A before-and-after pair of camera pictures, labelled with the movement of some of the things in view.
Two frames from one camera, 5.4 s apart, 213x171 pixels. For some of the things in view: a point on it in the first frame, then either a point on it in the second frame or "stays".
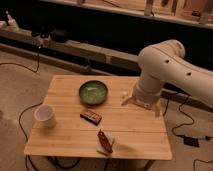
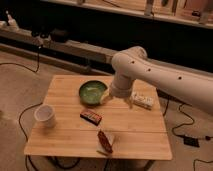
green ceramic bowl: (93, 92) stays
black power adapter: (191, 141) stays
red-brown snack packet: (105, 141) stays
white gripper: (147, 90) → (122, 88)
